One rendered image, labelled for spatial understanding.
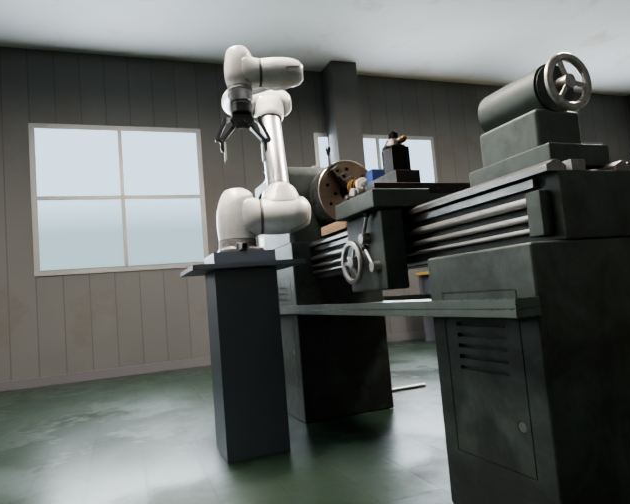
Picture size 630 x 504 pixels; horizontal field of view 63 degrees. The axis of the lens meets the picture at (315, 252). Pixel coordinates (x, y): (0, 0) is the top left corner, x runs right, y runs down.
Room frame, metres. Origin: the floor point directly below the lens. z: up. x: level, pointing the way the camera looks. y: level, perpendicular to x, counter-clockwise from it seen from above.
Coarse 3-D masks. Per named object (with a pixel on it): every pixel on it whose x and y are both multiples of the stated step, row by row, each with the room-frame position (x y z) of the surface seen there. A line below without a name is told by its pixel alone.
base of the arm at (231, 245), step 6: (228, 240) 2.08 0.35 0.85; (234, 240) 2.08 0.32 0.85; (240, 240) 2.08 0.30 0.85; (246, 240) 2.09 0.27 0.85; (252, 240) 2.12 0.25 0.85; (222, 246) 2.10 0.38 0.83; (228, 246) 2.08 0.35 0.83; (234, 246) 2.07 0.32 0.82; (240, 246) 2.04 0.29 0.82; (246, 246) 2.07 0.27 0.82; (252, 246) 2.10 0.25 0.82
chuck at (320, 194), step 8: (344, 160) 2.45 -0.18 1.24; (344, 168) 2.44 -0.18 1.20; (352, 168) 2.46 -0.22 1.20; (360, 168) 2.48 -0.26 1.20; (320, 176) 2.40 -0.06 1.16; (328, 176) 2.41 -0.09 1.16; (352, 176) 2.46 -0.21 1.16; (360, 176) 2.47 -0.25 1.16; (320, 184) 2.40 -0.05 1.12; (328, 184) 2.41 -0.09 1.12; (336, 184) 2.43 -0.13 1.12; (312, 192) 2.46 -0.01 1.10; (320, 192) 2.39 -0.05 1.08; (328, 192) 2.41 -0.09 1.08; (336, 192) 2.43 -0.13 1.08; (312, 200) 2.47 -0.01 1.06; (320, 200) 2.39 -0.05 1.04; (328, 200) 2.41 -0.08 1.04; (336, 200) 2.42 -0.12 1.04; (320, 208) 2.43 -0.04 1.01; (328, 208) 2.41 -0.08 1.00; (320, 216) 2.49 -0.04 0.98; (328, 216) 2.42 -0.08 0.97
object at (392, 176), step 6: (390, 174) 1.83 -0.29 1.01; (396, 174) 1.79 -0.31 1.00; (402, 174) 1.80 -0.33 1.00; (408, 174) 1.81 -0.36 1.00; (414, 174) 1.82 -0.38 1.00; (378, 180) 1.91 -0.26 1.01; (384, 180) 1.87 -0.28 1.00; (390, 180) 1.83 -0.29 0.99; (396, 180) 1.79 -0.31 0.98; (402, 180) 1.80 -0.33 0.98; (408, 180) 1.81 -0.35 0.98; (414, 180) 1.82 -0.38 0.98; (420, 180) 1.83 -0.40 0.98
